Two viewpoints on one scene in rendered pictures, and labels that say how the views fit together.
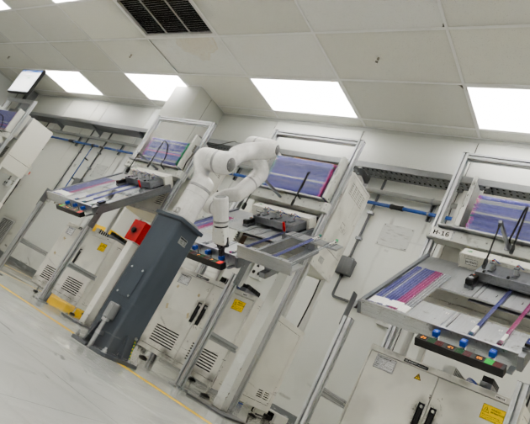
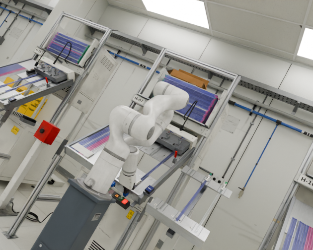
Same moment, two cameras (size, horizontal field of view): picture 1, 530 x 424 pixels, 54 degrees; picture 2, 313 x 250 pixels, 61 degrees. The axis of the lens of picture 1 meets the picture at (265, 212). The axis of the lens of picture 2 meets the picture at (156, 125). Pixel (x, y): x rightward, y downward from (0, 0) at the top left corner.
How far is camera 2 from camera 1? 1.58 m
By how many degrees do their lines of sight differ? 19
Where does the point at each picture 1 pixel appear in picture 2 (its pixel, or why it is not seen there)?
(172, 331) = not seen: hidden behind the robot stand
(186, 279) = not seen: hidden behind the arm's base
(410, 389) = not seen: outside the picture
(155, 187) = (59, 81)
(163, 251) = (76, 236)
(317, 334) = (168, 181)
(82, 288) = not seen: outside the picture
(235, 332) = (129, 241)
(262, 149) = (174, 102)
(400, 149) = (236, 57)
